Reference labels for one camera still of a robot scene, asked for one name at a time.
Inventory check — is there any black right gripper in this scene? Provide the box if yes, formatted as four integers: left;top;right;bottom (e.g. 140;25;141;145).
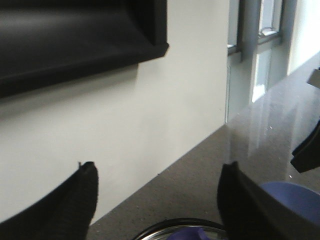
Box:
290;66;320;174

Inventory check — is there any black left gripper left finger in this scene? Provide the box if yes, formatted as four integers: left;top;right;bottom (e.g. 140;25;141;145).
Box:
0;162;99;240

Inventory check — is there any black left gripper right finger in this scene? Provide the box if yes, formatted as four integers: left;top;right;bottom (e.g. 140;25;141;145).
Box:
217;161;320;240

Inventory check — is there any grey window frame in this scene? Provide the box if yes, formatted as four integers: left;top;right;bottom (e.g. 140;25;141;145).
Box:
225;0;297;122

